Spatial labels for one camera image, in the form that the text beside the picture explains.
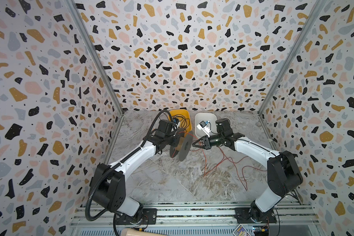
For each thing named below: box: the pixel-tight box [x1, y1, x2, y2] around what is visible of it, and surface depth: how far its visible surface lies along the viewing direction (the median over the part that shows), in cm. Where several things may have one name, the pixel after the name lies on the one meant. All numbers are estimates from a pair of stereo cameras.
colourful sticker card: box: [232, 223, 252, 236], surface depth 70 cm
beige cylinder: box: [119, 228, 169, 236], surface depth 70 cm
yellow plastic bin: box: [168, 109, 193, 138], surface depth 116 cm
